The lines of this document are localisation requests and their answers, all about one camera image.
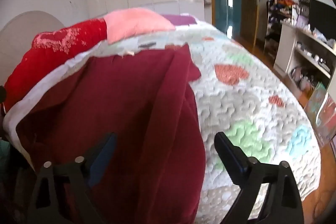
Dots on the maroon garment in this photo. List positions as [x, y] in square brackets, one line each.
[131, 98]

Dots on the pink pillow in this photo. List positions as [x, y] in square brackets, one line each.
[131, 22]

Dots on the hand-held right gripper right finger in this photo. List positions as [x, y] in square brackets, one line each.
[231, 158]

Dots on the grey bag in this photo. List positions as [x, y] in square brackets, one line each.
[302, 78]

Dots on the purple pillow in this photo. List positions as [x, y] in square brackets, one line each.
[181, 19]

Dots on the heart pattern quilt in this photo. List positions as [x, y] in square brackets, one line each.
[236, 108]

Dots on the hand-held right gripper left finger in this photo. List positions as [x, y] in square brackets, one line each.
[101, 161]

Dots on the white shelf unit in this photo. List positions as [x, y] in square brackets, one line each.
[284, 45]

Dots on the cluttered black rack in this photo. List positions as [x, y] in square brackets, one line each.
[278, 3]

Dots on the black television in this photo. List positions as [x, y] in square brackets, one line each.
[320, 16]

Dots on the red blanket with pink print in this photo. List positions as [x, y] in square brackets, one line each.
[39, 56]

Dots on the beige headboard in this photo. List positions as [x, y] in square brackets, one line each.
[15, 27]

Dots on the colourful printed board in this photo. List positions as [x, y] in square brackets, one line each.
[319, 108]

